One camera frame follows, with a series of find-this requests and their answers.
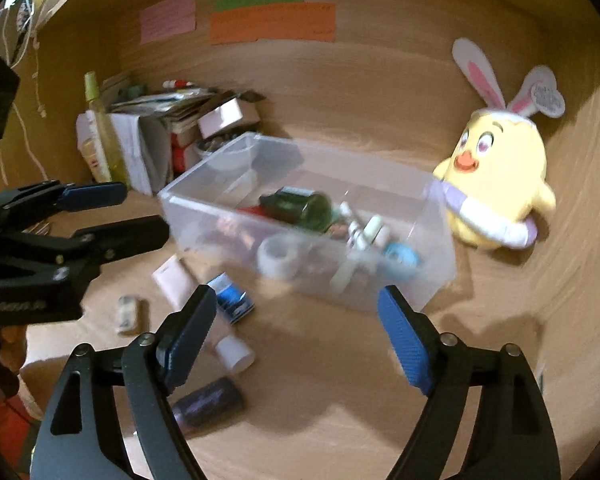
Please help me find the person's left hand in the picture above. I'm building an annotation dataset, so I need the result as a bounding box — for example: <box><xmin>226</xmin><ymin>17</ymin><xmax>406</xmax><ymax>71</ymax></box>
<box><xmin>0</xmin><ymin>322</ymin><xmax>28</xmax><ymax>373</ymax></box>

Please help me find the white plastic tube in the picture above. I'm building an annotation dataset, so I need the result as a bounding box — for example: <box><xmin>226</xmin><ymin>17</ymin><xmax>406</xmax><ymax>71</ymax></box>
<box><xmin>330</xmin><ymin>254</ymin><xmax>362</xmax><ymax>292</ymax></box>

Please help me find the yellow-green spray bottle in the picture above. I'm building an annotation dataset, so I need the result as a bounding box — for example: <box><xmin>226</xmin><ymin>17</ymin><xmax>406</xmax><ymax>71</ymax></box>
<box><xmin>82</xmin><ymin>71</ymin><xmax>126</xmax><ymax>183</ymax></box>

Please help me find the white tape roll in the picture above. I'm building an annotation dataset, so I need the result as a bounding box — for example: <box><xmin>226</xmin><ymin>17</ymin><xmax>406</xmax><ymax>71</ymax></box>
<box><xmin>256</xmin><ymin>234</ymin><xmax>308</xmax><ymax>281</ymax></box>

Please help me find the yellow chick plush toy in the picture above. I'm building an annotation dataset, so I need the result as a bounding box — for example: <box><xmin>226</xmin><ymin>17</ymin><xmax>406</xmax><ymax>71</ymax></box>
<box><xmin>432</xmin><ymin>37</ymin><xmax>566</xmax><ymax>252</ymax></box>

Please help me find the red cloth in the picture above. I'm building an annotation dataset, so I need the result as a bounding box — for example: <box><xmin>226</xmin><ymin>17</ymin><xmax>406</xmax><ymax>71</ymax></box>
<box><xmin>0</xmin><ymin>375</ymin><xmax>36</xmax><ymax>466</ymax></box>

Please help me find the dark purple cylinder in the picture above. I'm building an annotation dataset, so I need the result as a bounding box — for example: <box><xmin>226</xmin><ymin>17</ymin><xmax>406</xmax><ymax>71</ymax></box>
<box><xmin>171</xmin><ymin>377</ymin><xmax>245</xmax><ymax>433</ymax></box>

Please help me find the blue and white packet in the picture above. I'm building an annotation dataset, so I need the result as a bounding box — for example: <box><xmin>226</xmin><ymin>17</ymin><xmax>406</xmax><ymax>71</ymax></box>
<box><xmin>206</xmin><ymin>273</ymin><xmax>257</xmax><ymax>327</ymax></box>

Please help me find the white folded paper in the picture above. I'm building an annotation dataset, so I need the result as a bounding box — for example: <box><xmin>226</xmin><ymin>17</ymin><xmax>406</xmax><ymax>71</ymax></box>
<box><xmin>110</xmin><ymin>110</ymin><xmax>173</xmax><ymax>196</ymax></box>

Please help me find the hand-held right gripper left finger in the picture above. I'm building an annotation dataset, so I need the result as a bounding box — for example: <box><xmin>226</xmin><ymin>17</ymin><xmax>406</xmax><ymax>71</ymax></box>
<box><xmin>30</xmin><ymin>284</ymin><xmax>218</xmax><ymax>480</ymax></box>

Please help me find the orange sticky note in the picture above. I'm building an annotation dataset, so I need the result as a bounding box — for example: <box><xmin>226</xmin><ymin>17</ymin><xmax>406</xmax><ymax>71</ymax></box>
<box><xmin>209</xmin><ymin>2</ymin><xmax>337</xmax><ymax>46</ymax></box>

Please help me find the clear plastic storage box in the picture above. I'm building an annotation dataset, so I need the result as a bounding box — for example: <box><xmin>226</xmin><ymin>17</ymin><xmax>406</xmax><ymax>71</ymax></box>
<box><xmin>157</xmin><ymin>131</ymin><xmax>457</xmax><ymax>316</ymax></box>

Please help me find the small cardboard box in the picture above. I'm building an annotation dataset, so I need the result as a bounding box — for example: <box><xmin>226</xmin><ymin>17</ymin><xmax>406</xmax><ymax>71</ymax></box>
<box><xmin>197</xmin><ymin>97</ymin><xmax>261</xmax><ymax>138</ymax></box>

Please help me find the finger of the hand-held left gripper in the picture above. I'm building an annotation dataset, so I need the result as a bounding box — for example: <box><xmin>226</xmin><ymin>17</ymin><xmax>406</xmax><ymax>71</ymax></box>
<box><xmin>50</xmin><ymin>181</ymin><xmax>129</xmax><ymax>212</ymax></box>
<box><xmin>72</xmin><ymin>215</ymin><xmax>171</xmax><ymax>263</ymax></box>

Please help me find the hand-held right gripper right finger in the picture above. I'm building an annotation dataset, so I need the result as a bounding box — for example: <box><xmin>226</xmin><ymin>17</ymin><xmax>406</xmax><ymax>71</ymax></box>
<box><xmin>377</xmin><ymin>285</ymin><xmax>562</xmax><ymax>480</ymax></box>

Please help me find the blue round container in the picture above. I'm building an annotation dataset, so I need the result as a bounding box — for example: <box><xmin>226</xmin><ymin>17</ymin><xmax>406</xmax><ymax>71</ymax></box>
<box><xmin>382</xmin><ymin>241</ymin><xmax>423</xmax><ymax>271</ymax></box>

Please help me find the dark green glass bottle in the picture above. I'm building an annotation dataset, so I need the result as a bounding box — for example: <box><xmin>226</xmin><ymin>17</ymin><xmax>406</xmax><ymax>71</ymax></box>
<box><xmin>257</xmin><ymin>186</ymin><xmax>333</xmax><ymax>235</ymax></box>

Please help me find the stack of papers and booklets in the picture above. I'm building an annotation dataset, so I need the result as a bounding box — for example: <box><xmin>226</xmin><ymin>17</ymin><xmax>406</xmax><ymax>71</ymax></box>
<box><xmin>107</xmin><ymin>72</ymin><xmax>261</xmax><ymax>126</ymax></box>

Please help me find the pink sticky note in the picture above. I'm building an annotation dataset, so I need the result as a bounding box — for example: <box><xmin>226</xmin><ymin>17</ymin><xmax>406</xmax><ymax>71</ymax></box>
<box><xmin>140</xmin><ymin>0</ymin><xmax>197</xmax><ymax>45</ymax></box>

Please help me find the red and white box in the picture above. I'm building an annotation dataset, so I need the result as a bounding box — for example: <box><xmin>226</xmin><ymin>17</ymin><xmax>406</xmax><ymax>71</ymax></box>
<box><xmin>171</xmin><ymin>130</ymin><xmax>202</xmax><ymax>172</ymax></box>

